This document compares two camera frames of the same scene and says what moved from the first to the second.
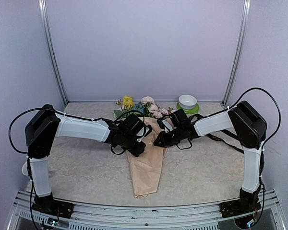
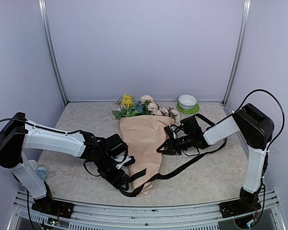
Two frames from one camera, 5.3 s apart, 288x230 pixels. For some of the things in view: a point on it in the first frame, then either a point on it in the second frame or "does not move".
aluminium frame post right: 239,53 does not move
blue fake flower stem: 139,106 does not move
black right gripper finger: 159,141 to 167,147
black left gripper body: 127,143 to 105,171
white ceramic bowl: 187,101 does not move
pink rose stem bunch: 159,113 does not move
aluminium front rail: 24,216 does not move
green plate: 195,110 does not move
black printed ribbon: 230,145 to 170,172
